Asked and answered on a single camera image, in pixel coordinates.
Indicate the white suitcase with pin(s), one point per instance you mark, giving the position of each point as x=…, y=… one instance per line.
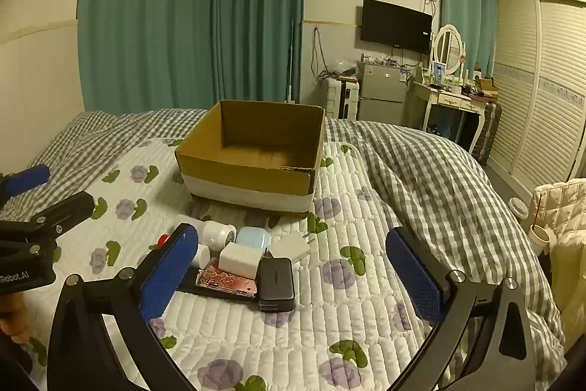
x=341, y=98

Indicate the white paper cup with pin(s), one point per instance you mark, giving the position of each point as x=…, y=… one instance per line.
x=540, y=235
x=520, y=207

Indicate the white hair dryer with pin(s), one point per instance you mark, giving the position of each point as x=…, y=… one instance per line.
x=220, y=234

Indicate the small red cap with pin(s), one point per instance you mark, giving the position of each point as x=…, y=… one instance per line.
x=163, y=240

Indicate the white leaning pole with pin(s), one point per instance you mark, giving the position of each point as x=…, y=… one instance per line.
x=292, y=61

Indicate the light blue earbuds case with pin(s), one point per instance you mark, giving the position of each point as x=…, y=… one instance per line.
x=252, y=237

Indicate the black rectangular case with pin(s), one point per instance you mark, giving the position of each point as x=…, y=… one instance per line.
x=277, y=283

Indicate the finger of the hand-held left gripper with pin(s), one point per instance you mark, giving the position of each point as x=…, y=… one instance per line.
x=68, y=208
x=27, y=181

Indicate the white dressing table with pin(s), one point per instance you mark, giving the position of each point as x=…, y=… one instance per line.
x=446, y=100

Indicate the person's left hand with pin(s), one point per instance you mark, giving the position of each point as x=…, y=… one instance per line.
x=13, y=320

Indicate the grey checkered duvet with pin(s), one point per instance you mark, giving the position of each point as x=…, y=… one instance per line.
x=439, y=189

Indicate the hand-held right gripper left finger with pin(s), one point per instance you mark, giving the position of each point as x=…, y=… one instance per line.
x=168, y=279

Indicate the floral quilted mat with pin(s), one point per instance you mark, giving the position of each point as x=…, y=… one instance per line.
x=284, y=345

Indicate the dark suitcase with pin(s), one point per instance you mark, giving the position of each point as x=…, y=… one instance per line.
x=489, y=130

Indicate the white slatted wardrobe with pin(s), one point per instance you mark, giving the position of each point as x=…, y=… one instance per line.
x=540, y=88

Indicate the cardboard box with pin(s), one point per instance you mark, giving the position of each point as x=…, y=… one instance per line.
x=252, y=191

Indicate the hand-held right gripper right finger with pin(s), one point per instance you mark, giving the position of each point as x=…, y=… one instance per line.
x=414, y=281

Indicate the white square box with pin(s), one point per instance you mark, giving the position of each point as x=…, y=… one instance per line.
x=239, y=260

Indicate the green curtain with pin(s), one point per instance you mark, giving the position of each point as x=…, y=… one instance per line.
x=467, y=6
x=258, y=15
x=146, y=15

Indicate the white charger plug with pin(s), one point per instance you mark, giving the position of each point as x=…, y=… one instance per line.
x=289, y=249

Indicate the black wall television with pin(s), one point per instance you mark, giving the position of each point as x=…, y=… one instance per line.
x=396, y=27

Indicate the oval white mirror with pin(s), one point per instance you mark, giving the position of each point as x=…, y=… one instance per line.
x=447, y=48

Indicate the small grey fridge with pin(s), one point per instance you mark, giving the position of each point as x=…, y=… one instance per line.
x=381, y=95

